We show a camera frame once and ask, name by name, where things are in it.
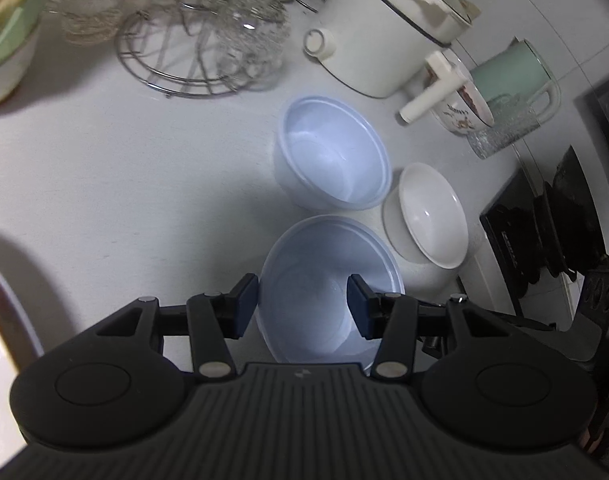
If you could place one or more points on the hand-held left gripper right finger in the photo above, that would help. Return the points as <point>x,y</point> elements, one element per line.
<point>359,310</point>

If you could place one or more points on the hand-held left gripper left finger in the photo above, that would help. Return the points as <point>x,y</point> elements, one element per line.
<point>247,305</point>

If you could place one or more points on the pale blue plastic bowl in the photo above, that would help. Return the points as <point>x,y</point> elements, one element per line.
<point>309,260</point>
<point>334,155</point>

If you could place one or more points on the small white ceramic bowl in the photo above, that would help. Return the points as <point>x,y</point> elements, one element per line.
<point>429,215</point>

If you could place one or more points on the black gas stove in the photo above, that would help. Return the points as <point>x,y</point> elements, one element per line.
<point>549,220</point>

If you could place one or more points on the floral ceramic bowl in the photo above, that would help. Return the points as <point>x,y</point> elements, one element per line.
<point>459,110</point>

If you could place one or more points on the textured clear glass tumbler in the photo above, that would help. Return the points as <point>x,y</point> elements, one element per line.
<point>504,132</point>

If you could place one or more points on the white plate with rose print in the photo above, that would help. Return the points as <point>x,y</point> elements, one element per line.
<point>7,317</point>

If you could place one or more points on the white electric cooking pot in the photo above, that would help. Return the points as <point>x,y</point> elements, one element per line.
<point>379,35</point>

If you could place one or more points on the cluster of clear glass cups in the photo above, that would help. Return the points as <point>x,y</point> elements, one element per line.
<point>254,25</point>

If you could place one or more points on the pale green kettle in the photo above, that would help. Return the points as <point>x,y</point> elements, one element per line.
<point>514,72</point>

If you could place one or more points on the white bowl under colander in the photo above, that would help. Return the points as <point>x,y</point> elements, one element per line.
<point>7,77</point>

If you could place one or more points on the green colander basket with noodles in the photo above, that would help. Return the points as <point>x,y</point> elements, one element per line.
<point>9,0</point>

